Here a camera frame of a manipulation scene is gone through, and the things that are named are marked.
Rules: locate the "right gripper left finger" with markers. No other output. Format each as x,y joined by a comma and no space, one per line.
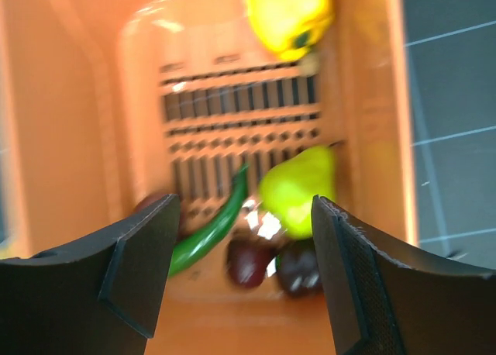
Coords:
99,294

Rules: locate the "small green fruit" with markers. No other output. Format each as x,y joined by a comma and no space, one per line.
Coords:
196,246

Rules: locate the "dark purple plum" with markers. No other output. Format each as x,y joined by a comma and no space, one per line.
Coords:
247,261
297,269

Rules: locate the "green apple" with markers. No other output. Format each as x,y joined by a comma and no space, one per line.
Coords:
287,190

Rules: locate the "yellow bell pepper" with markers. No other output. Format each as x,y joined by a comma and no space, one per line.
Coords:
290,28

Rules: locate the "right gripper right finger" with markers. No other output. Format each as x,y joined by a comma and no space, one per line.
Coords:
385,296

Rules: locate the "orange plastic basket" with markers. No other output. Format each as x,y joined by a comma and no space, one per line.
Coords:
107,102

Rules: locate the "black grid mat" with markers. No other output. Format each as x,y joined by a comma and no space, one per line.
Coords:
451,61

